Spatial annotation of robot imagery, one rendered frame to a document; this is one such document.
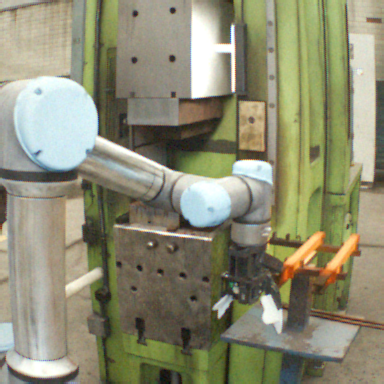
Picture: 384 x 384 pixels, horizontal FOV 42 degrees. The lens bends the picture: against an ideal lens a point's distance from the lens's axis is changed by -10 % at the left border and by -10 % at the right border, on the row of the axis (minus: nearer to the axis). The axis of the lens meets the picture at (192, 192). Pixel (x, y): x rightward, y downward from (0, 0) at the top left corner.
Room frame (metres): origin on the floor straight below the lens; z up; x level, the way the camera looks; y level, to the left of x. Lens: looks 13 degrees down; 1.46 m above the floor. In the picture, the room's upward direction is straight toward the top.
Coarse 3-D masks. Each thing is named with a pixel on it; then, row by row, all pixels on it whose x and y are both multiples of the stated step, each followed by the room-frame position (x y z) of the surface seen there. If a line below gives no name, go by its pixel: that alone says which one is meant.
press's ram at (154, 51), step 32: (128, 0) 1.89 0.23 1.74; (160, 0) 1.84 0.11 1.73; (192, 0) 1.79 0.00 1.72; (224, 0) 2.07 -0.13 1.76; (128, 32) 1.89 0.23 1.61; (160, 32) 1.84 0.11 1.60; (192, 32) 1.79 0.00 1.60; (224, 32) 2.07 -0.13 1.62; (128, 64) 1.89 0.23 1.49; (160, 64) 1.84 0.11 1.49; (192, 64) 1.79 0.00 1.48; (224, 64) 2.07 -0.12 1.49; (128, 96) 1.89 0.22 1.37; (160, 96) 1.84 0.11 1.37; (192, 96) 1.79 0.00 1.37
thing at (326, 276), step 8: (352, 240) 1.50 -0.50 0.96; (344, 248) 1.42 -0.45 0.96; (352, 248) 1.45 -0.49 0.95; (336, 256) 1.36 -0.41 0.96; (344, 256) 1.35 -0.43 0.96; (328, 264) 1.30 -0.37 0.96; (336, 264) 1.29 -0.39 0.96; (320, 272) 1.25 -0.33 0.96; (328, 272) 1.23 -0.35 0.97; (336, 272) 1.23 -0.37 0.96; (320, 280) 1.18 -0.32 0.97; (328, 280) 1.23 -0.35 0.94; (320, 288) 1.17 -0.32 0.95
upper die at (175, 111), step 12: (216, 96) 2.13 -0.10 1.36; (132, 108) 1.88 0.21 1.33; (144, 108) 1.86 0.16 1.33; (156, 108) 1.84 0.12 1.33; (168, 108) 1.82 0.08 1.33; (180, 108) 1.82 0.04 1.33; (192, 108) 1.91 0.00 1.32; (204, 108) 2.01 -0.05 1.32; (216, 108) 2.13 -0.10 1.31; (132, 120) 1.88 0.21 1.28; (144, 120) 1.86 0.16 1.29; (156, 120) 1.84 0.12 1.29; (168, 120) 1.82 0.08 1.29; (180, 120) 1.82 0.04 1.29; (192, 120) 1.91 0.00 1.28
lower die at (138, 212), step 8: (136, 208) 1.88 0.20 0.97; (144, 208) 1.86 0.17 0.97; (152, 208) 1.85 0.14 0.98; (136, 216) 1.88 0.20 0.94; (144, 216) 1.86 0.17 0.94; (152, 216) 1.85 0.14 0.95; (160, 216) 1.84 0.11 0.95; (168, 216) 1.82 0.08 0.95; (176, 216) 1.81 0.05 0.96; (152, 224) 1.85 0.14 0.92; (160, 224) 1.84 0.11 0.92; (168, 224) 1.82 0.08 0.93; (176, 224) 1.81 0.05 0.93; (184, 224) 1.85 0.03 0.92
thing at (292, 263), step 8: (320, 232) 1.59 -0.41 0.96; (312, 240) 1.51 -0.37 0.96; (304, 248) 1.44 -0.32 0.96; (312, 248) 1.47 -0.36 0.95; (296, 256) 1.37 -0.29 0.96; (304, 256) 1.40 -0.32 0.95; (288, 264) 1.28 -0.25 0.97; (296, 264) 1.33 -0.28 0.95; (288, 272) 1.28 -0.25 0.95; (280, 280) 1.25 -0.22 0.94
